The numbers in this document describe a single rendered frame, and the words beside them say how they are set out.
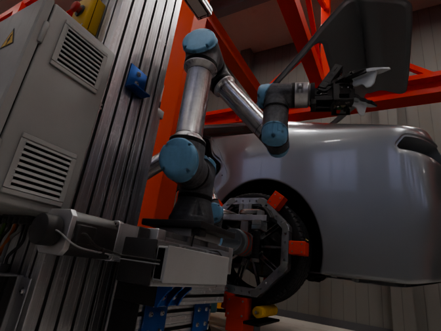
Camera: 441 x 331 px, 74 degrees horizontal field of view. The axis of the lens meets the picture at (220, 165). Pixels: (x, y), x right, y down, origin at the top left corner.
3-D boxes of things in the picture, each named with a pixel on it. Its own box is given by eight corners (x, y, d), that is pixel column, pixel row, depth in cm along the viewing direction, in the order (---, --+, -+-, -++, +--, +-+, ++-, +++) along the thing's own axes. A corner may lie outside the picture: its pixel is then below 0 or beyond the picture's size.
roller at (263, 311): (279, 316, 171) (279, 305, 173) (260, 320, 147) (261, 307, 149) (269, 314, 174) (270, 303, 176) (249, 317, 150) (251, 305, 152)
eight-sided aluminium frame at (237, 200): (289, 303, 151) (293, 199, 169) (286, 303, 145) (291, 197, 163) (201, 287, 177) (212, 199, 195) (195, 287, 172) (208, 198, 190)
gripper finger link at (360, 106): (369, 123, 89) (346, 112, 87) (368, 108, 92) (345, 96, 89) (378, 117, 87) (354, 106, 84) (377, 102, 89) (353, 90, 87)
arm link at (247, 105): (197, 83, 122) (272, 167, 101) (189, 66, 112) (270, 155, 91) (220, 67, 122) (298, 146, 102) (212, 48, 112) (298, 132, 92)
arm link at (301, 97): (295, 94, 93) (295, 75, 86) (310, 93, 92) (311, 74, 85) (294, 113, 90) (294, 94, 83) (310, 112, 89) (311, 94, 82)
